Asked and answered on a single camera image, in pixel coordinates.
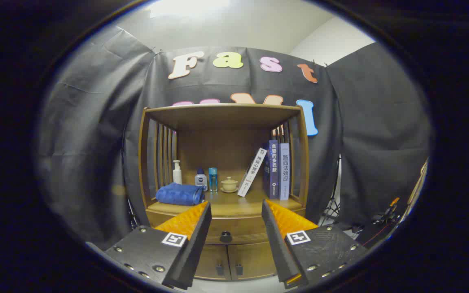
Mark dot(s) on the beige lidded teacup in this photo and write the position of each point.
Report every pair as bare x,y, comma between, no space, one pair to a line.
229,185

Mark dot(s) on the black equipment orange part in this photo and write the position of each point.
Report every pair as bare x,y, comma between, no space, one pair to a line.
381,224

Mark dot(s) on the wooden cabinet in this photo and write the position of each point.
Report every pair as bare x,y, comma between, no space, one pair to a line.
222,118

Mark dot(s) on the black tripod stand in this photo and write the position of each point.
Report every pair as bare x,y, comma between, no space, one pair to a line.
334,203

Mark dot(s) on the pale lilac book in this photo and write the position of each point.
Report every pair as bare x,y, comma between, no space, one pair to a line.
284,171

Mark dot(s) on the wooden countertop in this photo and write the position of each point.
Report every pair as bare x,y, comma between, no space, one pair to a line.
228,205

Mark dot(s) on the clear blue bottle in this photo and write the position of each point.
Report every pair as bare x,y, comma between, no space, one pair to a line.
213,181

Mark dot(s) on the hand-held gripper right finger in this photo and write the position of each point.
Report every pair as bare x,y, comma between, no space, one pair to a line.
278,248

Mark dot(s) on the dark blue book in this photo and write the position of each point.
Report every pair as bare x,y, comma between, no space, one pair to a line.
273,171

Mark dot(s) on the white bottle blue cap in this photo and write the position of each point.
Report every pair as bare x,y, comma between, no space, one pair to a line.
200,181

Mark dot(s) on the black drawer knob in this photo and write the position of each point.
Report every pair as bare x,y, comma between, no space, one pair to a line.
226,237

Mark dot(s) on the white pump bottle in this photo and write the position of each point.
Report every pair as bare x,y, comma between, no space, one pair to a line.
177,175

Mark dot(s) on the white book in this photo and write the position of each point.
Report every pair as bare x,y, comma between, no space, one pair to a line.
253,171

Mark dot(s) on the wooden cabinet door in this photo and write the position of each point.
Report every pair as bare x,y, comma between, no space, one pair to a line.
255,260
212,260

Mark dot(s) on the blue folded towel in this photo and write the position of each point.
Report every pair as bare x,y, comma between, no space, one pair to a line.
179,194

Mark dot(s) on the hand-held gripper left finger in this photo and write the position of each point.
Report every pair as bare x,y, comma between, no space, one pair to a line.
193,248

